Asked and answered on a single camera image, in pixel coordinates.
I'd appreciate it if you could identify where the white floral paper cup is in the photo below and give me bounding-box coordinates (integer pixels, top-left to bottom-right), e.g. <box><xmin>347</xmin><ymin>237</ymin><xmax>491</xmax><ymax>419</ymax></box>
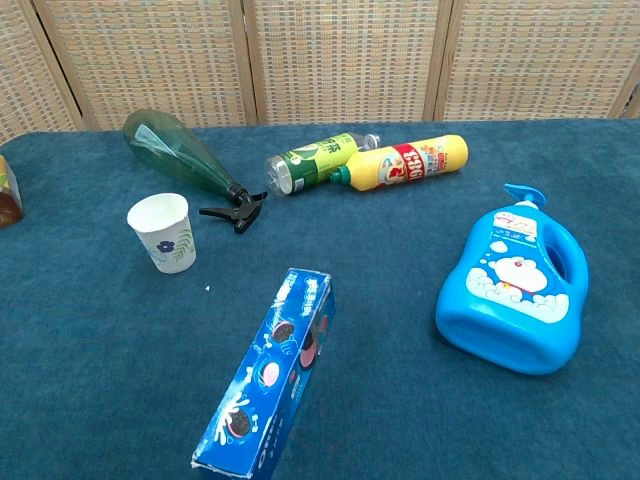
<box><xmin>126</xmin><ymin>192</ymin><xmax>197</xmax><ymax>275</ymax></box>

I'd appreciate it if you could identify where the blue table cloth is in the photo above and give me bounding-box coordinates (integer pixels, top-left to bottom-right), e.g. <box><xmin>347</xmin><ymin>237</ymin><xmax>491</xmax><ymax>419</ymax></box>
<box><xmin>0</xmin><ymin>117</ymin><xmax>640</xmax><ymax>480</ymax></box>

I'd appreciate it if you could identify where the green label clear bottle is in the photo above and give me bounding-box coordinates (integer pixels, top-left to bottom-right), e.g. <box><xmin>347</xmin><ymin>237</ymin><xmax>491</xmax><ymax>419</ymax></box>
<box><xmin>264</xmin><ymin>131</ymin><xmax>383</xmax><ymax>197</ymax></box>

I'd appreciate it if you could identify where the yellow dish soap bottle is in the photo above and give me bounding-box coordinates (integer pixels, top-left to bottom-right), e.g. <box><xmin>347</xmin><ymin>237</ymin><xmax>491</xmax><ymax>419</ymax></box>
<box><xmin>329</xmin><ymin>133</ymin><xmax>470</xmax><ymax>192</ymax></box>

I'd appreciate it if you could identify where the blue cookie box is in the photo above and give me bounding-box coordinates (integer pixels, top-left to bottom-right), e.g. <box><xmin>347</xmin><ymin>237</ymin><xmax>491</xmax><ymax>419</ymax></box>
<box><xmin>191</xmin><ymin>267</ymin><xmax>336</xmax><ymax>480</ymax></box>

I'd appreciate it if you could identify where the green spray bottle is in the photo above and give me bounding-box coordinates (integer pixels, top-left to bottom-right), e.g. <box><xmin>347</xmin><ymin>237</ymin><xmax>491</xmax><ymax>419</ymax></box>
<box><xmin>122</xmin><ymin>108</ymin><xmax>269</xmax><ymax>235</ymax></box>

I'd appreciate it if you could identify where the woven folding screen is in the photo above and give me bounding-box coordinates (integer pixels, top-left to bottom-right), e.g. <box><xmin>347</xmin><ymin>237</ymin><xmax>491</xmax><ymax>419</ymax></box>
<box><xmin>0</xmin><ymin>0</ymin><xmax>640</xmax><ymax>146</ymax></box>

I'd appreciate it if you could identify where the blue cartoon detergent jug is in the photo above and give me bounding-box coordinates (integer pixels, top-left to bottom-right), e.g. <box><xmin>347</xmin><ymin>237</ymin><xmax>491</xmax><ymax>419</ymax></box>
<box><xmin>434</xmin><ymin>182</ymin><xmax>589</xmax><ymax>376</ymax></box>

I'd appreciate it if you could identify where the brown patterned box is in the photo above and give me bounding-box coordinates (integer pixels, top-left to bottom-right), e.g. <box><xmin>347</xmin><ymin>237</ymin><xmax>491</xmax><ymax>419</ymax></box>
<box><xmin>0</xmin><ymin>155</ymin><xmax>25</xmax><ymax>229</ymax></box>

